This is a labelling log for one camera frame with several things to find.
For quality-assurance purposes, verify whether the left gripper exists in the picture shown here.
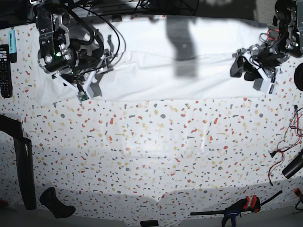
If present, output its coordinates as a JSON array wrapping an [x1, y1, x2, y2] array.
[[230, 48, 277, 94]]

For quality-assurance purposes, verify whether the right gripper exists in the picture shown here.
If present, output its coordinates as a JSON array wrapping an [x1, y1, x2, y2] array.
[[52, 49, 114, 99]]

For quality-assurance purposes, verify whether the white T-shirt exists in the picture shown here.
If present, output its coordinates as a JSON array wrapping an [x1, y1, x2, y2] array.
[[39, 17, 270, 107]]

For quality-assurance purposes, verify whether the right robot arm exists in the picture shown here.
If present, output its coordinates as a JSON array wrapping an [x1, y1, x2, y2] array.
[[30, 0, 119, 102]]

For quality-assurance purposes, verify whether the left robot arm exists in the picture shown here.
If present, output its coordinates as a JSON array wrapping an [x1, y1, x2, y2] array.
[[230, 0, 303, 94]]

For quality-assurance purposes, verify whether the black round object right edge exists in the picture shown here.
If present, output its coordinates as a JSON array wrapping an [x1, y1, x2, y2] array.
[[294, 63, 303, 91]]

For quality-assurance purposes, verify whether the dark phone at table top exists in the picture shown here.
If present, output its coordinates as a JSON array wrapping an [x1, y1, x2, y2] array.
[[111, 15, 123, 22]]

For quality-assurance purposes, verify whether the black TV remote control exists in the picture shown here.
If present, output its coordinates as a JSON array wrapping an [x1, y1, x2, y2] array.
[[0, 44, 13, 98]]

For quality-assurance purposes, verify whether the teal highlighter marker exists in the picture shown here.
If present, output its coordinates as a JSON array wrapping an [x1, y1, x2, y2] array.
[[9, 30, 17, 63]]

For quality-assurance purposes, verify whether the black cylinder tube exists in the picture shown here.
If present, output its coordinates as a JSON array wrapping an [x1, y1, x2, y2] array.
[[282, 150, 303, 179]]

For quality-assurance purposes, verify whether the terrazzo pattern table cloth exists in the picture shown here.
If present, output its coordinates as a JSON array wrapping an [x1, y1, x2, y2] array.
[[0, 24, 303, 226]]

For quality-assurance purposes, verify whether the black orange bar clamp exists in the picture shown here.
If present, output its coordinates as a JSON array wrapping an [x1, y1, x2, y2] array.
[[190, 191, 282, 227]]

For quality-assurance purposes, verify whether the small black rectangular device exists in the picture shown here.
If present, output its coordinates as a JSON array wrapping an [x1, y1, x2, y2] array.
[[140, 220, 159, 227]]

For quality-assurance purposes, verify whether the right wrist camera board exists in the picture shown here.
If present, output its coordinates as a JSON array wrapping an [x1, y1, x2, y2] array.
[[77, 91, 90, 103]]

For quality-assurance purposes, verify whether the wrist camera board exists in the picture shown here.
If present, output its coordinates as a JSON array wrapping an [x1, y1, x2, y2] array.
[[77, 91, 90, 103], [268, 83, 276, 95]]

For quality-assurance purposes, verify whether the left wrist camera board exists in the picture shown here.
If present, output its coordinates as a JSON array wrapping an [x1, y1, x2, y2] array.
[[268, 83, 276, 95]]

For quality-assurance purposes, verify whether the red black wire bundle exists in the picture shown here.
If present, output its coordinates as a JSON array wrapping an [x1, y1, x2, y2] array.
[[267, 105, 303, 186]]

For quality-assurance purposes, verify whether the black L-shaped bracket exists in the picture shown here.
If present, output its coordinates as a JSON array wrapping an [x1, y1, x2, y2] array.
[[0, 115, 36, 210]]

